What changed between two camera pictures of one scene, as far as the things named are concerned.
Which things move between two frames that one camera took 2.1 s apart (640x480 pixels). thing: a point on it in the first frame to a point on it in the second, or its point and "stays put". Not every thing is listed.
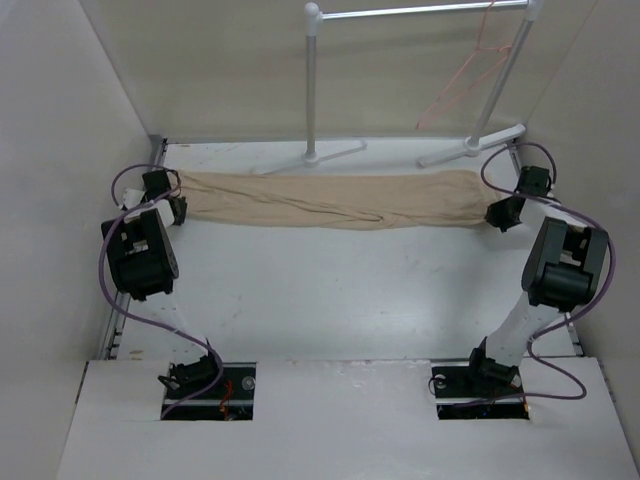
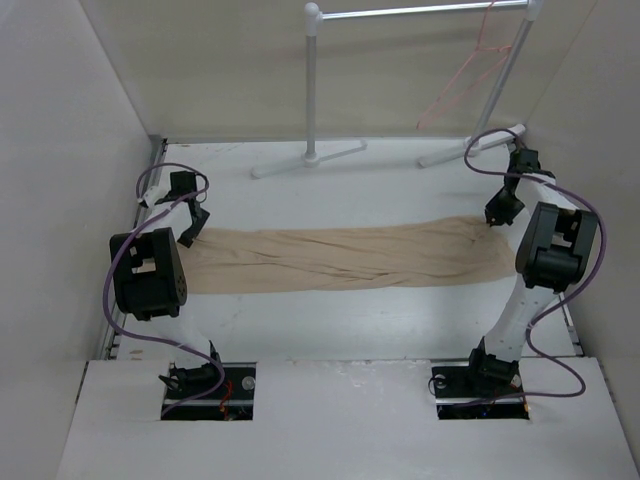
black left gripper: (182, 209) to (188, 238)
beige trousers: (336, 199) to (347, 254)
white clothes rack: (477, 141) stays put
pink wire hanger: (463, 68) stays put
